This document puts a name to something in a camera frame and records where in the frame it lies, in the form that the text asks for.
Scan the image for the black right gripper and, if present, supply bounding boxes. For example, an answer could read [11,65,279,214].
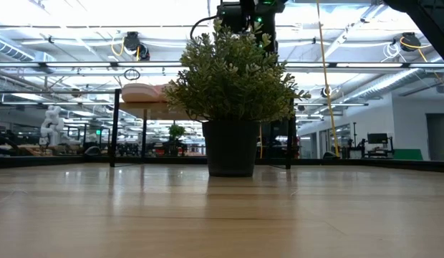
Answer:
[217,0,289,55]

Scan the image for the wooden shelf black metal legs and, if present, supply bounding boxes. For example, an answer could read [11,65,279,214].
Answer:
[108,88,296,170]

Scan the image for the small background potted plant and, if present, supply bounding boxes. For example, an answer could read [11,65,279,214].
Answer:
[167,123,188,157]

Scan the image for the green potted plant black pot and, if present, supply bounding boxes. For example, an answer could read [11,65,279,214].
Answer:
[162,17,312,178]

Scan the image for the long ceiling light strip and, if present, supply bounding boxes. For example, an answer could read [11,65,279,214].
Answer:
[0,61,444,70]

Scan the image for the black monitor on stand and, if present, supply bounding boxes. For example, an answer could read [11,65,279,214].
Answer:
[347,132,395,159]

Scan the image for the green panel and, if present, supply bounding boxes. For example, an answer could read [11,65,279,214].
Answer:
[392,148,425,161]

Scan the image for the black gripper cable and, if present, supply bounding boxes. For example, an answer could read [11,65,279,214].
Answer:
[189,14,221,41]

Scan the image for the red black cable coil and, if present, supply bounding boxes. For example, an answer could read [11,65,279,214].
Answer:
[137,43,152,62]

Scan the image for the yellow hanging cord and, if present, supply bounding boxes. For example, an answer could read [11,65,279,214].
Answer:
[315,0,341,159]

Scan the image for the black hanging cable loop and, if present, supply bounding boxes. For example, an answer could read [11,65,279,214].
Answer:
[122,67,142,82]

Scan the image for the white cable coil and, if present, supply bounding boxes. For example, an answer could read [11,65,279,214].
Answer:
[382,40,402,64]

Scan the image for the ribbed silver air duct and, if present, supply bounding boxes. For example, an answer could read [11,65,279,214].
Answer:
[0,35,57,73]

